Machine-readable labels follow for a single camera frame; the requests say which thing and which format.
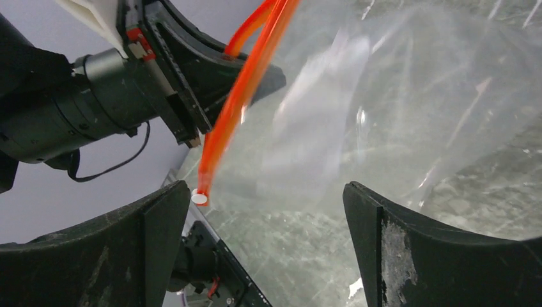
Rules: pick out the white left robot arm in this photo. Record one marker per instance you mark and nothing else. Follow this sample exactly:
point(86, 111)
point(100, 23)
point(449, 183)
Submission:
point(51, 107)

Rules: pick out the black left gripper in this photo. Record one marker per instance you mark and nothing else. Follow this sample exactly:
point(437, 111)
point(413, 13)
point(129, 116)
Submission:
point(186, 66)

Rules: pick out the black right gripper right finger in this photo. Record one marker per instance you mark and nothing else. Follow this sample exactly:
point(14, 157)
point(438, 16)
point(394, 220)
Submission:
point(408, 259)

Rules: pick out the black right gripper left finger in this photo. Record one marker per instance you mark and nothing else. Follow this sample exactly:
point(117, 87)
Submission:
point(122, 258)

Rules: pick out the clear zip top bag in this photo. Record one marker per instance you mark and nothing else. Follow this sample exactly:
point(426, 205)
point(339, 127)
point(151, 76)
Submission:
point(434, 105)

